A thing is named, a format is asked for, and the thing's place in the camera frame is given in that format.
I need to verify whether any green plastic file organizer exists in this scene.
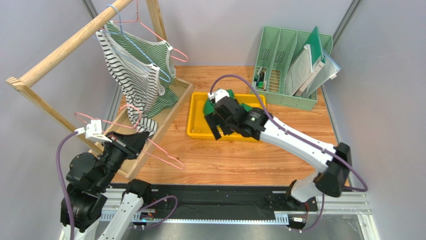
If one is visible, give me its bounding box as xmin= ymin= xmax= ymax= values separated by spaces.
xmin=252 ymin=25 xmax=334 ymax=111

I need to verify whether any black white striped tank top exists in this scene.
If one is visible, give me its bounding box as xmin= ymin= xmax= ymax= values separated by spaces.
xmin=97 ymin=35 xmax=170 ymax=137

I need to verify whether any wooden clothes rack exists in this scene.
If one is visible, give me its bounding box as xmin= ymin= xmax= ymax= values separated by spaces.
xmin=6 ymin=0 xmax=195 ymax=180

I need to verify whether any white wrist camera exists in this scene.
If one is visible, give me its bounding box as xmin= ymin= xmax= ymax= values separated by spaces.
xmin=74 ymin=119 xmax=113 ymax=143
xmin=207 ymin=88 xmax=230 ymax=103

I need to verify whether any green white striped tank top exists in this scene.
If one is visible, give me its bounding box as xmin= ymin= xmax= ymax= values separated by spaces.
xmin=104 ymin=20 xmax=180 ymax=118

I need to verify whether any blue wire hanger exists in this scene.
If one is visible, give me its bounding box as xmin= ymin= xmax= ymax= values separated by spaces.
xmin=95 ymin=20 xmax=176 ymax=88

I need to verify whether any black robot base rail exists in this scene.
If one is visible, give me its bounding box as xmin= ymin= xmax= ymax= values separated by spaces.
xmin=151 ymin=184 xmax=319 ymax=223

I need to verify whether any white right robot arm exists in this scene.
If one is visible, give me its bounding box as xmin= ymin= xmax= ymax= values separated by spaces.
xmin=204 ymin=95 xmax=352 ymax=204

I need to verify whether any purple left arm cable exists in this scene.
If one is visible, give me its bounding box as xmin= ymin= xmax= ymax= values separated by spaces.
xmin=55 ymin=130 xmax=180 ymax=240

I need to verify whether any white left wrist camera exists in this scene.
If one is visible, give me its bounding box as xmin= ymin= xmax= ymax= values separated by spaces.
xmin=74 ymin=119 xmax=113 ymax=143

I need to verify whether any clear mesh zip pouch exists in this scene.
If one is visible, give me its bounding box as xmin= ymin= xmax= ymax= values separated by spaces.
xmin=301 ymin=49 xmax=341 ymax=98

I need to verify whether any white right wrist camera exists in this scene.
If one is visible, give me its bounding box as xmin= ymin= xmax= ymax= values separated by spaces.
xmin=207 ymin=88 xmax=230 ymax=103

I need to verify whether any white pen in organizer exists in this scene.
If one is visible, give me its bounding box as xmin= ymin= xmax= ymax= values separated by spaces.
xmin=254 ymin=65 xmax=263 ymax=89

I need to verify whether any green cover book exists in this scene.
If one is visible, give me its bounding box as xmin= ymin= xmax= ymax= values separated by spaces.
xmin=294 ymin=26 xmax=325 ymax=97

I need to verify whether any white mesh document pouch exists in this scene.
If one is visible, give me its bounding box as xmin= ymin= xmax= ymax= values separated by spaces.
xmin=284 ymin=44 xmax=313 ymax=96

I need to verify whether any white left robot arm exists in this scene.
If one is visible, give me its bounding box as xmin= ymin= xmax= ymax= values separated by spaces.
xmin=60 ymin=131 xmax=152 ymax=240

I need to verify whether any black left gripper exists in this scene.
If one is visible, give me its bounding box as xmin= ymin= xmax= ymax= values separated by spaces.
xmin=96 ymin=129 xmax=151 ymax=190

